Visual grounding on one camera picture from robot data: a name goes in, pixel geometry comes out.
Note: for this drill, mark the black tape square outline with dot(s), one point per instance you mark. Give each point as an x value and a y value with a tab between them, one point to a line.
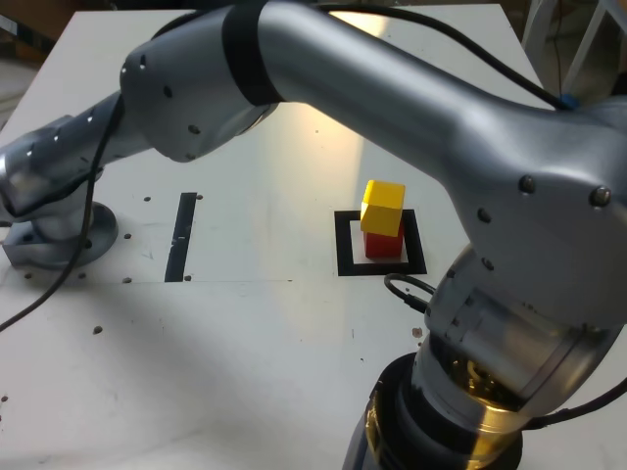
343	245

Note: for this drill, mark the red cube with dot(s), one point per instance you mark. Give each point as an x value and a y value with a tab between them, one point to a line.
384	247

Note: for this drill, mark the blue round object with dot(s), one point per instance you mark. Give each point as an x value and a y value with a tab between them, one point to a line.
571	100

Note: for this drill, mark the yellow cube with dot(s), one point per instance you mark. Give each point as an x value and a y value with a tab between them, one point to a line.
382	210

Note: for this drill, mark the white metal frame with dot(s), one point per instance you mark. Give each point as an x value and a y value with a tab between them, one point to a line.
585	44

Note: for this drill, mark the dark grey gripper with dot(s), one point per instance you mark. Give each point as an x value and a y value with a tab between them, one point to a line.
362	445

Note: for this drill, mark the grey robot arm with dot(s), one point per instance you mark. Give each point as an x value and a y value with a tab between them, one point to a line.
441	122

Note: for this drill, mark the black tape strip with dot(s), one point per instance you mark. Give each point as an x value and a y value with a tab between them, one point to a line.
180	235

